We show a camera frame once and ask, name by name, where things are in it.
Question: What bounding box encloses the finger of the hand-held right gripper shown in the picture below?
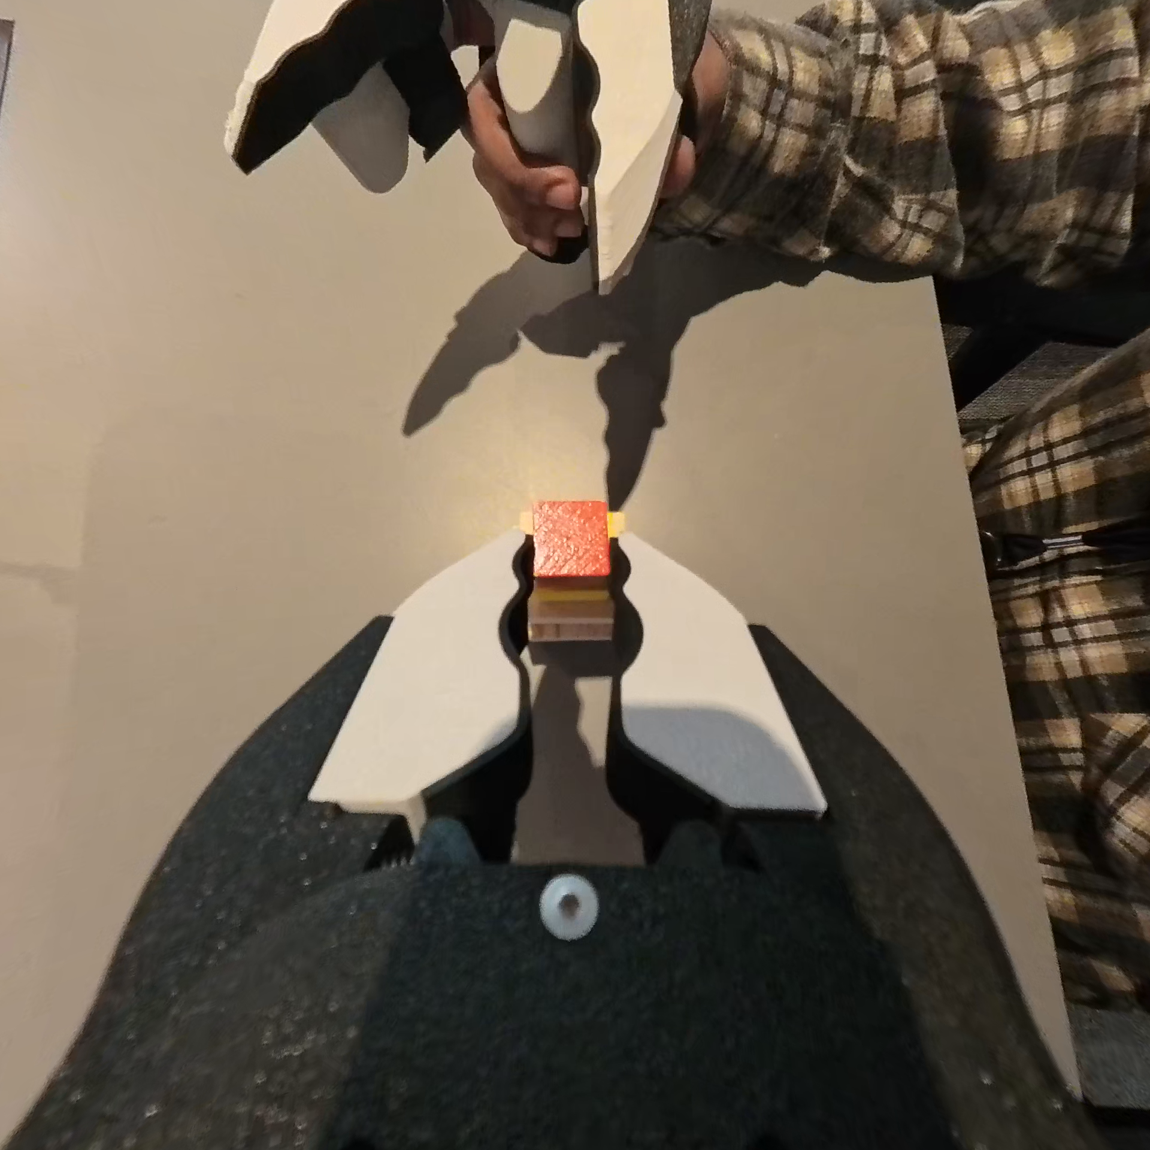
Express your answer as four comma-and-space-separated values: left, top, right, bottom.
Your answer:
577, 0, 713, 298
222, 0, 450, 196

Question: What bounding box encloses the person's right hand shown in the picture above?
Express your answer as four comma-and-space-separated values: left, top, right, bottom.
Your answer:
465, 28, 728, 262

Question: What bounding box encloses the black strap on clothing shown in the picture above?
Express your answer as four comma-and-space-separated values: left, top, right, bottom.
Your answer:
982, 530, 1119, 565

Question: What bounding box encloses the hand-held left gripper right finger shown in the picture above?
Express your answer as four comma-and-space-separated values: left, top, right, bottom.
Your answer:
609, 530, 828, 819

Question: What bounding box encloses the red wooden cube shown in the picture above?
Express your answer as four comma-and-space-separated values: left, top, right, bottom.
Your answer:
529, 500, 614, 582

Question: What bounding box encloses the natural wooden cube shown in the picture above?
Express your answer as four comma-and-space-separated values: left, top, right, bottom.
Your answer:
528, 596, 617, 645

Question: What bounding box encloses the yellow wooden cube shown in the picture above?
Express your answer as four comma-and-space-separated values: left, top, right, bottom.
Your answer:
518, 511, 626, 602

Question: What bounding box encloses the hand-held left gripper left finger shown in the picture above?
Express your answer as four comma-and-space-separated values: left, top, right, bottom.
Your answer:
307, 530, 532, 841

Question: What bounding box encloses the person's right forearm plaid sleeve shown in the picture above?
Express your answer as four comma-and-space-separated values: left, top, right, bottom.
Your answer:
651, 0, 1150, 289

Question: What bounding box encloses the person's plaid-clothed torso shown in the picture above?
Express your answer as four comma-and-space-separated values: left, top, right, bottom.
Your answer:
959, 328, 1150, 1012

